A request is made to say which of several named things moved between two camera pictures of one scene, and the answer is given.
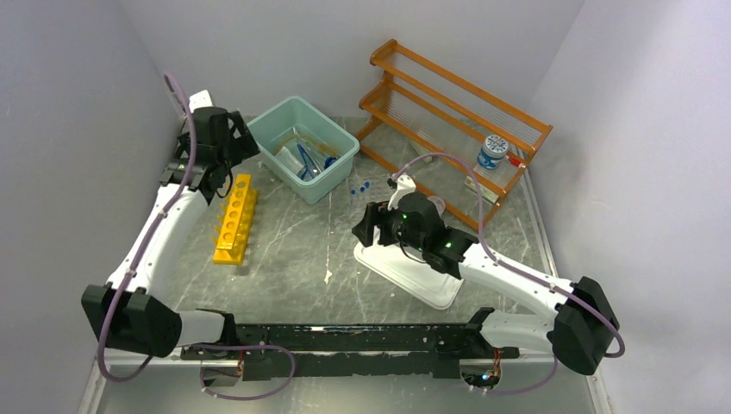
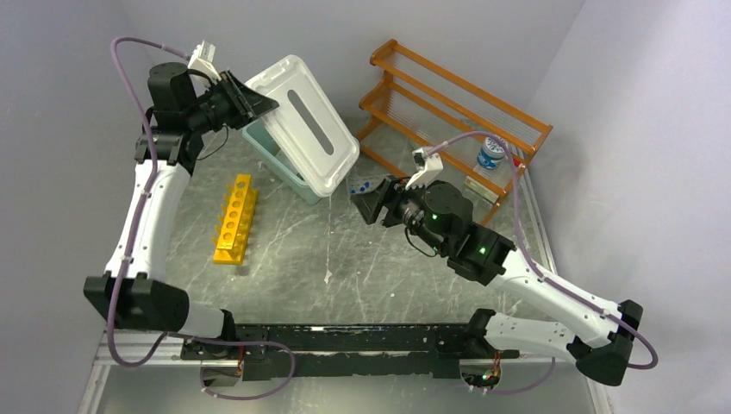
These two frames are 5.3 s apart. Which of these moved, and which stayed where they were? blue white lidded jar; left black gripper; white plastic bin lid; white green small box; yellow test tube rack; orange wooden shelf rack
Moved: white plastic bin lid; left black gripper
Stayed: white green small box; yellow test tube rack; orange wooden shelf rack; blue white lidded jar
